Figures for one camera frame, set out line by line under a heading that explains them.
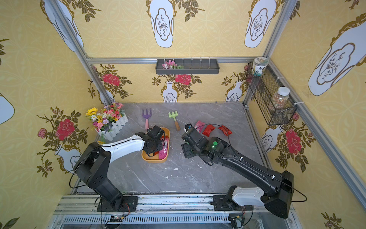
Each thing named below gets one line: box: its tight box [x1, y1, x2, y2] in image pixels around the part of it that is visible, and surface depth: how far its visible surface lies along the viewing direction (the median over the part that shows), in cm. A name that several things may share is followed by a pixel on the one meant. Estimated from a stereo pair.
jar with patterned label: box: [252, 56, 269, 77], surface depth 87 cm
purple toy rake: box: [142, 108, 153, 130], surface depth 112 cm
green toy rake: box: [168, 110, 181, 131], surface depth 115 cm
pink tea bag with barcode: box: [158, 137, 169, 160], surface depth 90 cm
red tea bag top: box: [218, 124, 233, 137], surface depth 103 cm
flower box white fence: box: [85, 102, 129, 142], surface depth 94 cm
